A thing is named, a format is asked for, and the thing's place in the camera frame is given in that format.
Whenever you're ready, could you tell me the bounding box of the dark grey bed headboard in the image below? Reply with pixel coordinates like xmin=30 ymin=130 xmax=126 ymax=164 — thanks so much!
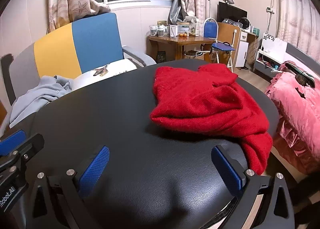
xmin=285 ymin=43 xmax=320 ymax=63

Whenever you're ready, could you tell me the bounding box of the grey plastic bag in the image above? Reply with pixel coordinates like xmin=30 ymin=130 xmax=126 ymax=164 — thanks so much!
xmin=169 ymin=0 xmax=187 ymax=26

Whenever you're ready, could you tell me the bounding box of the white printed cushion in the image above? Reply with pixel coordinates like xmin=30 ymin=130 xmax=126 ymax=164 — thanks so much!
xmin=72 ymin=59 xmax=138 ymax=92

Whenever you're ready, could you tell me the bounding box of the black monitor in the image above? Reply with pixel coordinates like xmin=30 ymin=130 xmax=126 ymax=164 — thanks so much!
xmin=217 ymin=1 xmax=248 ymax=23

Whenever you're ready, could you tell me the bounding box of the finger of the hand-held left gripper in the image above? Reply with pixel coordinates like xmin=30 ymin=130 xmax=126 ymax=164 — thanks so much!
xmin=0 ymin=130 xmax=27 ymax=156
xmin=0 ymin=133 xmax=45 ymax=173

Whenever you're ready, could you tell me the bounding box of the white flower print board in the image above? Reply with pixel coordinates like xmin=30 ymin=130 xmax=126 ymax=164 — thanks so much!
xmin=260 ymin=33 xmax=288 ymax=64

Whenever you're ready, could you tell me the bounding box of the small desk fan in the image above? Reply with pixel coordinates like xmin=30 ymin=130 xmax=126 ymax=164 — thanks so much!
xmin=239 ymin=17 xmax=250 ymax=31

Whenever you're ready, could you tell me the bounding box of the wooden desk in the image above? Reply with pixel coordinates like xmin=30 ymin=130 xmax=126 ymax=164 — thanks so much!
xmin=216 ymin=21 xmax=259 ymax=67

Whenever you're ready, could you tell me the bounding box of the grey bedside shelf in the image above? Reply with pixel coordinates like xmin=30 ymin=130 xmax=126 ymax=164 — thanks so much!
xmin=254 ymin=49 xmax=278 ymax=78

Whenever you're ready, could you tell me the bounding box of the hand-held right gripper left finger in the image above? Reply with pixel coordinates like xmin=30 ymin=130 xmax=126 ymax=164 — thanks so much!
xmin=27 ymin=145 xmax=110 ymax=229

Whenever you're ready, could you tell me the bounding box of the pink bedspread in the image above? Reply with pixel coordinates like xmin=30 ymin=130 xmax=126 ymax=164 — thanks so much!
xmin=265 ymin=61 xmax=320 ymax=172

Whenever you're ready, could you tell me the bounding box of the wooden table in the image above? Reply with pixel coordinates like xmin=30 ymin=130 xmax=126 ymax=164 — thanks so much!
xmin=147 ymin=34 xmax=215 ymax=61

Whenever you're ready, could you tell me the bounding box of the beige carton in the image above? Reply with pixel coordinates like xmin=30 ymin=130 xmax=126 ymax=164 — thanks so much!
xmin=189 ymin=16 xmax=200 ymax=36

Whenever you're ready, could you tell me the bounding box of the grey yellow blue armchair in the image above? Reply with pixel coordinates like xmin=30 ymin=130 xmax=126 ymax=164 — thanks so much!
xmin=0 ymin=13 xmax=157 ymax=129

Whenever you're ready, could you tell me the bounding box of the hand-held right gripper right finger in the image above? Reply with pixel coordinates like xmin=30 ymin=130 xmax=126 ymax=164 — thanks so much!
xmin=211 ymin=145 xmax=295 ymax=229

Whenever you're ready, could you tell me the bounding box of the light blue garment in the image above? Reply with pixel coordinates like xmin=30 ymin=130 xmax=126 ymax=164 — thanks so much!
xmin=9 ymin=75 xmax=74 ymax=128

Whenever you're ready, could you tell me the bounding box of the blue folding chair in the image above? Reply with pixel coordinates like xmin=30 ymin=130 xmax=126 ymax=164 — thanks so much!
xmin=202 ymin=18 xmax=237 ymax=72

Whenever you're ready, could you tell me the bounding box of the red knit sweater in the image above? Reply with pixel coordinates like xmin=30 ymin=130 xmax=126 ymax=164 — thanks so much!
xmin=149 ymin=63 xmax=273 ymax=175

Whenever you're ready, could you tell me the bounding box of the dark green cloth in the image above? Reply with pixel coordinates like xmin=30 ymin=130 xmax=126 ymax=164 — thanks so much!
xmin=285 ymin=61 xmax=316 ymax=88

